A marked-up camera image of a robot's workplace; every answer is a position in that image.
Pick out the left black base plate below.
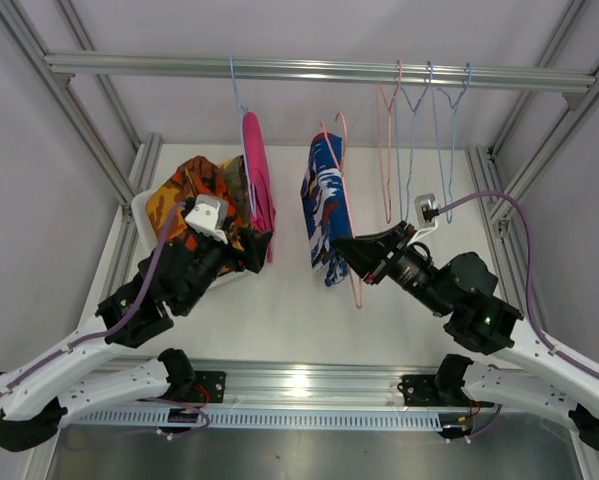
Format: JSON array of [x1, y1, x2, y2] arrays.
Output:
[[186, 371, 227, 404]]

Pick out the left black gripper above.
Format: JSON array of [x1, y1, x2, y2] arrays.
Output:
[[177, 216, 272, 315]]

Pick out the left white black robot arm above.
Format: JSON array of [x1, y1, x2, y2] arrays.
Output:
[[0, 228, 272, 452]]

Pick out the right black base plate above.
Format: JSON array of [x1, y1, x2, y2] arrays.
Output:
[[397, 374, 495, 408]]

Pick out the blue hanger of camouflage trousers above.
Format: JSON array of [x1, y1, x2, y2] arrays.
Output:
[[393, 61, 434, 221]]

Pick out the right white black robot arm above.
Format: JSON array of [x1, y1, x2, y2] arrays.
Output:
[[333, 222, 599, 452]]

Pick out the white slotted cable duct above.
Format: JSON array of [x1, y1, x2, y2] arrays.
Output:
[[73, 405, 443, 432]]

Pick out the aluminium frame left posts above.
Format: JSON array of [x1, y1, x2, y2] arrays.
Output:
[[0, 1, 163, 287]]

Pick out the white plastic basket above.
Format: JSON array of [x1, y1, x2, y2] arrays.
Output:
[[131, 187, 253, 289]]

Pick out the aluminium frame right posts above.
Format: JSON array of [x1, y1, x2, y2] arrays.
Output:
[[466, 0, 599, 351]]

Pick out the aluminium frame posts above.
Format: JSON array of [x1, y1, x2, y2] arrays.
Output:
[[0, 1, 163, 287], [466, 0, 599, 351]]

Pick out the yellow grey camouflage trousers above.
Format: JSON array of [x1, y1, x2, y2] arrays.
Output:
[[219, 155, 251, 224]]

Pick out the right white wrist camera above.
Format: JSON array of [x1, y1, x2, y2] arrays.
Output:
[[410, 193, 440, 243]]

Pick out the orange camouflage trousers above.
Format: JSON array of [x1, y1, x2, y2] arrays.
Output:
[[139, 156, 270, 279]]

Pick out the aluminium hanging rail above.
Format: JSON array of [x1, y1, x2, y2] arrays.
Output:
[[44, 51, 596, 94]]

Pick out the blue white patterned trousers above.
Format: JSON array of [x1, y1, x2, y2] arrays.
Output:
[[300, 133, 352, 287]]

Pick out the pink hanger of orange trousers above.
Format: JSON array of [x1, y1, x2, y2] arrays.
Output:
[[376, 60, 403, 224]]

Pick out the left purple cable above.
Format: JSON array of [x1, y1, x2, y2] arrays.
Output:
[[3, 202, 213, 441]]

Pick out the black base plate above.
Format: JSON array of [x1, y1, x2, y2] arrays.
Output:
[[186, 371, 227, 404], [397, 374, 495, 408]]

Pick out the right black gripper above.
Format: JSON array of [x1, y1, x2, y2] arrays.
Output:
[[331, 220, 454, 318]]

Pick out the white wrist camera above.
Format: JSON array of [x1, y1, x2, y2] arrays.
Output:
[[410, 193, 440, 243], [184, 194, 228, 244]]

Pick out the light blue wire hanger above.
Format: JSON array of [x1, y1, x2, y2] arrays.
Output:
[[431, 62, 474, 225]]

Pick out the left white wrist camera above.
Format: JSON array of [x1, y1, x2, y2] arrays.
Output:
[[184, 194, 228, 244]]

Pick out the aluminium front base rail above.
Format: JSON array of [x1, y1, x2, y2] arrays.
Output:
[[42, 355, 591, 414]]

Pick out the pink trousers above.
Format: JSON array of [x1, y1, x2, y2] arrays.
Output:
[[241, 110, 278, 265]]

